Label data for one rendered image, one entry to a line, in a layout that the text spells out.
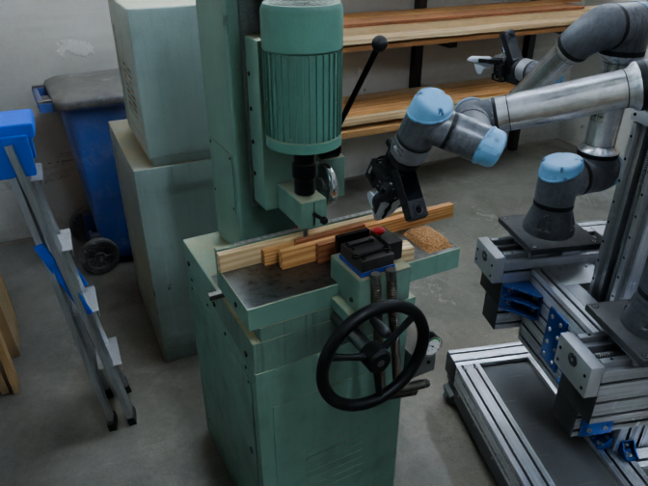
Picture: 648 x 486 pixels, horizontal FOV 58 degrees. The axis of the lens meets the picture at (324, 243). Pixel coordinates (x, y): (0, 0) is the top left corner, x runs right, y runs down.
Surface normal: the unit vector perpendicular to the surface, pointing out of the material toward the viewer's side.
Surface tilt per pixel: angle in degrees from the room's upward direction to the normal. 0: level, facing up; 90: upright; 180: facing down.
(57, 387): 0
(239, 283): 0
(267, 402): 90
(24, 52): 90
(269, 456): 90
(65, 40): 90
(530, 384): 0
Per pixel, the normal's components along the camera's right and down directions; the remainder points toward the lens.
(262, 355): 0.47, 0.43
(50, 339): 0.01, -0.88
